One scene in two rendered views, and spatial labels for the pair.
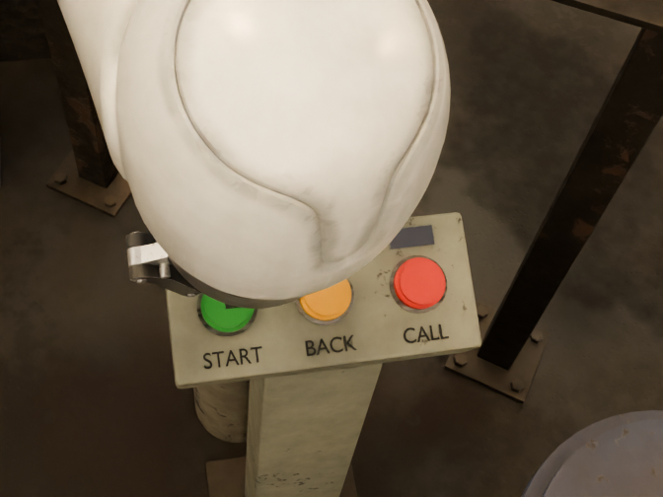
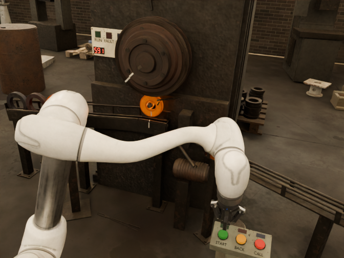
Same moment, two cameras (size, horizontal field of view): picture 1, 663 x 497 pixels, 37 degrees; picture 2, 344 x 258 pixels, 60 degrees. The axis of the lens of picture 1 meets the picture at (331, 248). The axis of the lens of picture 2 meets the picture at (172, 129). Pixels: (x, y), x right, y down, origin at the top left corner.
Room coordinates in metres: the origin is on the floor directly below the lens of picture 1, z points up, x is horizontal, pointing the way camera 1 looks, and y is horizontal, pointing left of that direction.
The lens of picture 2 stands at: (-0.56, -0.26, 1.54)
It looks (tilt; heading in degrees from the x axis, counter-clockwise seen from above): 26 degrees down; 34
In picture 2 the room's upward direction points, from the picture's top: 3 degrees clockwise
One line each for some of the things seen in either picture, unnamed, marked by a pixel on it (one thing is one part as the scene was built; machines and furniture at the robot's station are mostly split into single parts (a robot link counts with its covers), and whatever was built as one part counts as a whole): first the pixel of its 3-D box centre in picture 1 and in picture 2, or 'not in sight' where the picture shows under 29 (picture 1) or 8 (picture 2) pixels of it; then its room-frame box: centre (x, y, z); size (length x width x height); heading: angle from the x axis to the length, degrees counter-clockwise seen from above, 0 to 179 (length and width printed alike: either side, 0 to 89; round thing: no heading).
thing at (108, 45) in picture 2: not in sight; (109, 43); (0.84, 1.24, 1.15); 0.26 x 0.02 x 0.18; 109
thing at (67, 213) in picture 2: not in sight; (67, 169); (0.42, 1.25, 0.36); 0.26 x 0.20 x 0.72; 144
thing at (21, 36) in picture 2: not in sight; (19, 59); (1.59, 3.87, 0.45); 0.59 x 0.59 x 0.89
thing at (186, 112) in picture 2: not in sight; (185, 128); (0.93, 0.66, 0.68); 0.11 x 0.08 x 0.24; 19
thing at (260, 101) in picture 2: not in sight; (219, 97); (2.77, 1.32, 0.22); 1.20 x 0.81 x 0.44; 107
